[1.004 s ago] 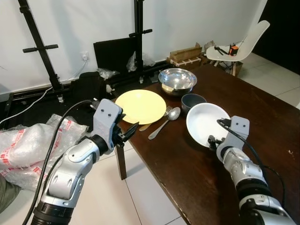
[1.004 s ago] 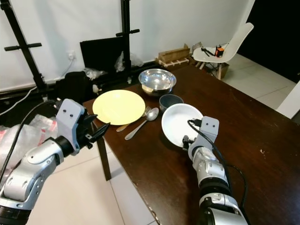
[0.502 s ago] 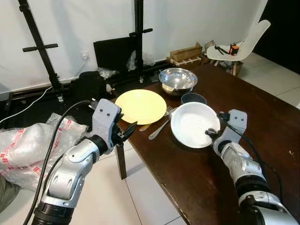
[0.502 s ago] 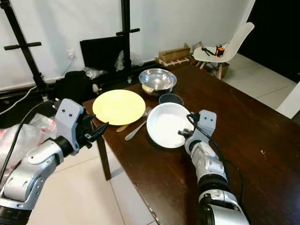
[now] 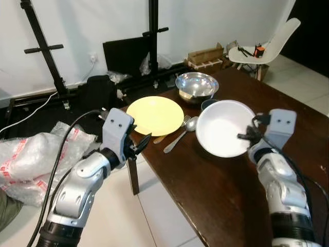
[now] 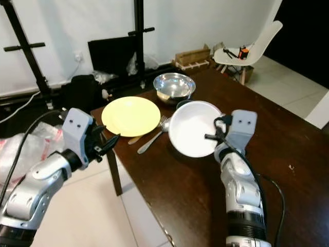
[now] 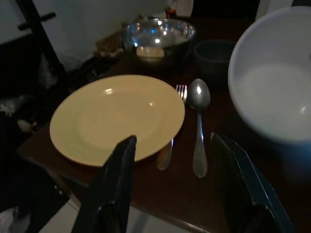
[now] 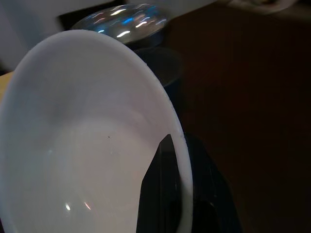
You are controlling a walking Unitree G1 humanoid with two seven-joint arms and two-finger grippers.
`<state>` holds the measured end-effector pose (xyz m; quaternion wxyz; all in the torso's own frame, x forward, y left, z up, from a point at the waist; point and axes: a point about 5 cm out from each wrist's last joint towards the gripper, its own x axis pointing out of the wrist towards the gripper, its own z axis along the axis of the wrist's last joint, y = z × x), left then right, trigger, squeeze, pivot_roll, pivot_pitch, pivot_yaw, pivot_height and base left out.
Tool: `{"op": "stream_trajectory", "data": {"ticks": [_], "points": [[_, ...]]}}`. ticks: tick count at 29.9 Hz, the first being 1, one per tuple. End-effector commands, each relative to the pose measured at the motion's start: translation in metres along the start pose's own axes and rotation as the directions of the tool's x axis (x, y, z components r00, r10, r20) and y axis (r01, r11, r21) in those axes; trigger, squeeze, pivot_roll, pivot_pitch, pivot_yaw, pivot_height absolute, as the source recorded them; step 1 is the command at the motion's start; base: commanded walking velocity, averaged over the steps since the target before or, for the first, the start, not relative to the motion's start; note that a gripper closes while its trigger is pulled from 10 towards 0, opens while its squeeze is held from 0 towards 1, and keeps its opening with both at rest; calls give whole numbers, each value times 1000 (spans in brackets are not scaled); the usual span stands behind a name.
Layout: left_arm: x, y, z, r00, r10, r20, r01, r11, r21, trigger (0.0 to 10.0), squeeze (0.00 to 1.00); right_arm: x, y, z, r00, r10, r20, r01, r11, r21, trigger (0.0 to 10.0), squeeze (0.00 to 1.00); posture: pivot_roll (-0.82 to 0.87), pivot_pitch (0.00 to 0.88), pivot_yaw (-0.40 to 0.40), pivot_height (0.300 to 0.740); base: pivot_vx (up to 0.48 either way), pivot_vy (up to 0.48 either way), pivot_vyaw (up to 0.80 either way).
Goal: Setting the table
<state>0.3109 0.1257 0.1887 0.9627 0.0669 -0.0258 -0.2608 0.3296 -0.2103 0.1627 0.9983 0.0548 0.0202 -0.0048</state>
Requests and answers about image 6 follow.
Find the silver metal fork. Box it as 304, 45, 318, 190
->
127, 116, 168, 145

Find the yellow round plate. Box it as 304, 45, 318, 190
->
101, 96, 161, 137

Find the silver metal spoon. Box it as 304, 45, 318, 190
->
137, 117, 170, 154

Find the black bag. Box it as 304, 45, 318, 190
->
59, 75, 101, 110

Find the stainless steel bowl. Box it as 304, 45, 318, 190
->
153, 73, 196, 105

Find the small clear plastic bag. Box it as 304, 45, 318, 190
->
92, 69, 117, 84

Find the black hand tool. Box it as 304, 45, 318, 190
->
222, 48, 239, 59

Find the orange and black device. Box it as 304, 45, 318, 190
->
237, 46, 250, 60

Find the dark brown wooden table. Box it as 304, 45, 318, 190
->
90, 68, 329, 247

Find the clear bubble wrap bag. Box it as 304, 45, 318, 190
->
0, 122, 66, 178

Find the large clear plastic bag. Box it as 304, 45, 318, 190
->
125, 51, 155, 78

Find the black flat panel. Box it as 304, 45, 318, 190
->
87, 37, 137, 79

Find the white plastic chair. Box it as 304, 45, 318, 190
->
213, 21, 284, 85

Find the upright black stand pole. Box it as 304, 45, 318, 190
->
127, 0, 156, 89

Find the slanted black stand pole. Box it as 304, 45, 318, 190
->
2, 0, 56, 110

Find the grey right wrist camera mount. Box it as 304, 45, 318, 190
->
225, 110, 258, 153

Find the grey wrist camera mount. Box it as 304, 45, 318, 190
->
61, 108, 95, 164
225, 110, 258, 153

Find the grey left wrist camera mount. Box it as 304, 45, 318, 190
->
61, 108, 95, 164

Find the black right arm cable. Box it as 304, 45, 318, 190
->
236, 147, 286, 247

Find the white power cable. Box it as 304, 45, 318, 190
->
0, 91, 43, 124

